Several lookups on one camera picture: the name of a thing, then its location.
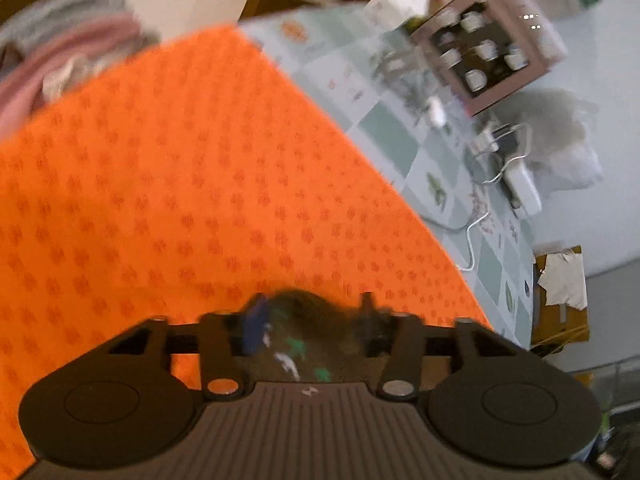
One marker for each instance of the small white cloth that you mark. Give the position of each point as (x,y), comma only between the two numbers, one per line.
(62,72)

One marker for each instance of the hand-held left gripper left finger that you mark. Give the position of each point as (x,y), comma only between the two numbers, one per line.
(255,329)

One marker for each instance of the beige cloth on chair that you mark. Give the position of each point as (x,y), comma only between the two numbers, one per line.
(562,280)

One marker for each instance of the clear plastic bag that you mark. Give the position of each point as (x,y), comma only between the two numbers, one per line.
(565,135)

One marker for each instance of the pile of grey clips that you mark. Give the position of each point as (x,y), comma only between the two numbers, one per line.
(400,67)

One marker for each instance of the blue fluffy ruffled garment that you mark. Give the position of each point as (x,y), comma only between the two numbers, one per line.
(60,7)

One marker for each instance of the checked leaf-print tablecloth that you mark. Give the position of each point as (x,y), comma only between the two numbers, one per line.
(385,130)

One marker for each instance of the white tissue box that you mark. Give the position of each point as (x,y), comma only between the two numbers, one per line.
(400,2)

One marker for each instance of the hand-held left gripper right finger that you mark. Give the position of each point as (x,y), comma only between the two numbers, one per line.
(370,327)

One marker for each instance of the white power strip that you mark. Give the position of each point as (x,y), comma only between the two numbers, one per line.
(492,140)

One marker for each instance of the cardboard box with cups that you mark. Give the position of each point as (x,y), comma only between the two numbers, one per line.
(487,45)

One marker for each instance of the pink knit sweater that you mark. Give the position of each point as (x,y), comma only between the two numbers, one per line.
(60,60)

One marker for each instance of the brown patterned knit sweater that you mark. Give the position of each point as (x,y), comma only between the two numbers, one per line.
(310,325)

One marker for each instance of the white flat device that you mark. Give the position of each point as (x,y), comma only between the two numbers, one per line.
(524,187)

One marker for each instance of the orange patterned mat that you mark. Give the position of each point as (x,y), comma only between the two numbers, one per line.
(175,185)

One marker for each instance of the small white oval gadget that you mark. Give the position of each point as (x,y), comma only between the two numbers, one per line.
(438,112)

